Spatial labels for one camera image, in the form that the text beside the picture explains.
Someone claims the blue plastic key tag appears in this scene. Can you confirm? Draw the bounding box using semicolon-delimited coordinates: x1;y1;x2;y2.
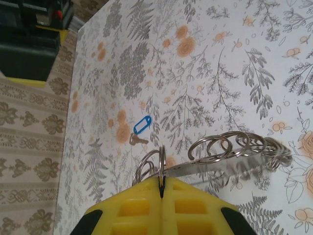
133;115;153;135

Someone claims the silver keyring chain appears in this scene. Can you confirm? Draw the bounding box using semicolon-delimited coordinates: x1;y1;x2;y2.
132;131;294;187

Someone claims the small brass key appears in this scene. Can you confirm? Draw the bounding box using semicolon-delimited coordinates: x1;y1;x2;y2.
129;133;149;145

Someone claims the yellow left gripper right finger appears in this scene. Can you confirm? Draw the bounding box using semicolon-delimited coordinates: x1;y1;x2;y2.
162;176;254;235

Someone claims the aluminium right frame post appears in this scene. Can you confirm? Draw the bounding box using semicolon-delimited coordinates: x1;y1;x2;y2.
69;16;86;33

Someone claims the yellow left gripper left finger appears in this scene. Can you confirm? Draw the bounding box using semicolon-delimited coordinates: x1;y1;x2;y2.
73;176;164;235

